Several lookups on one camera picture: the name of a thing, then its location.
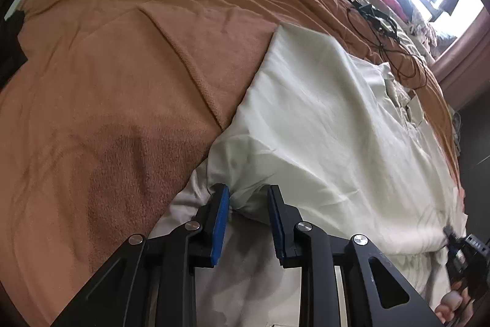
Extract pink curtain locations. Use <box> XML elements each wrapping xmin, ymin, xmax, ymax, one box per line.
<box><xmin>434</xmin><ymin>3</ymin><xmax>490</xmax><ymax>109</ymax></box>

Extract black cloth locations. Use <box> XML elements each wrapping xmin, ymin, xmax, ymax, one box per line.
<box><xmin>0</xmin><ymin>10</ymin><xmax>28</xmax><ymax>83</ymax></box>

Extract orange fleece blanket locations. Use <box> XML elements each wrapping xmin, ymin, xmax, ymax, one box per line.
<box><xmin>0</xmin><ymin>0</ymin><xmax>466</xmax><ymax>327</ymax></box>

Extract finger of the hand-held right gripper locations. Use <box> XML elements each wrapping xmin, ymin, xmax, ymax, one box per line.
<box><xmin>443</xmin><ymin>227</ymin><xmax>461</xmax><ymax>248</ymax></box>

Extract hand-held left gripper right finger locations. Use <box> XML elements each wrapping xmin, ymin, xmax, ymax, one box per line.
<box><xmin>267</xmin><ymin>184</ymin><xmax>447</xmax><ymax>327</ymax></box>

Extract black tangled cables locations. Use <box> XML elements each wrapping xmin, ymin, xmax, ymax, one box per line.
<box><xmin>340</xmin><ymin>0</ymin><xmax>430</xmax><ymax>90</ymax></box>

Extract cream satin garment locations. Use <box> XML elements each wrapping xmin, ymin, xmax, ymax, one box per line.
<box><xmin>147</xmin><ymin>24</ymin><xmax>471</xmax><ymax>327</ymax></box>

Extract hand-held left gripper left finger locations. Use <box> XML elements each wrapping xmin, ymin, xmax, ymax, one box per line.
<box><xmin>50</xmin><ymin>183</ymin><xmax>232</xmax><ymax>327</ymax></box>

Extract person's right hand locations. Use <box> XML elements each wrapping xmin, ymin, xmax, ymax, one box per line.
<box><xmin>435</xmin><ymin>280</ymin><xmax>477</xmax><ymax>325</ymax></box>

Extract beige bedding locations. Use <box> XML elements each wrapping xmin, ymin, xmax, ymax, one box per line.
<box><xmin>337</xmin><ymin>0</ymin><xmax>439</xmax><ymax>64</ymax></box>

